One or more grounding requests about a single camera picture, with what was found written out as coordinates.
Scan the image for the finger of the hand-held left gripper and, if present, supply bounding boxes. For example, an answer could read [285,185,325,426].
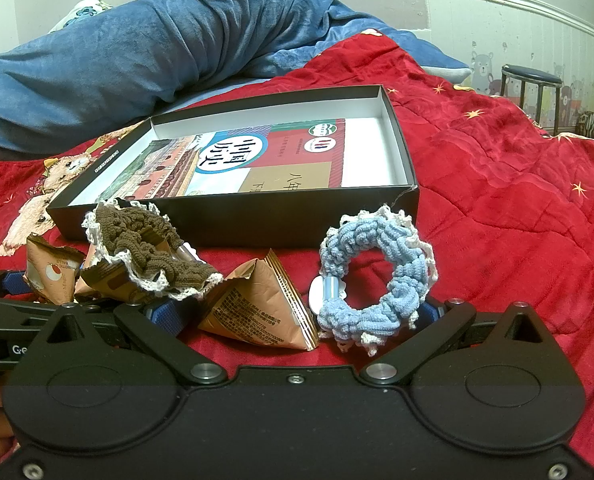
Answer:
[0,268,30,302]
[0,301,118,334]

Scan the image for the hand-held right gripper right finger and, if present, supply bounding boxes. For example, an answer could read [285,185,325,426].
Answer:
[361,297,572,387]

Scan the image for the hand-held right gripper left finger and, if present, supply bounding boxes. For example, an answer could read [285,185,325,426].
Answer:
[22,300,228,387]

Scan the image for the blue crochet scrunchie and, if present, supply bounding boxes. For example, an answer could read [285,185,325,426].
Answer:
[309,205,440,358]

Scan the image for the brown crochet scrunchie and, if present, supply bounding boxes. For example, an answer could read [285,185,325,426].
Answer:
[81,199,224,302]

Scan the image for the black cardboard box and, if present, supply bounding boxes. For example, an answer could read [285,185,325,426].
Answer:
[46,84,420,251]

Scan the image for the red printed blanket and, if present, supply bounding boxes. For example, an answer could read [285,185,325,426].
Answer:
[0,27,594,471]

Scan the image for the colourful textbook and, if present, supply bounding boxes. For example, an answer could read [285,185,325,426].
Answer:
[93,117,348,201]

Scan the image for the blue plush blanket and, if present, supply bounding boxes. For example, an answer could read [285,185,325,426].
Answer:
[0,0,472,156]

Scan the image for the metal stool with dark seat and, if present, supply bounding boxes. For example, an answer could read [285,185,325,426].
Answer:
[500,64,564,133]

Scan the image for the white floral pillow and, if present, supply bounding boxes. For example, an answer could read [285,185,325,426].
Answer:
[47,0,115,33]

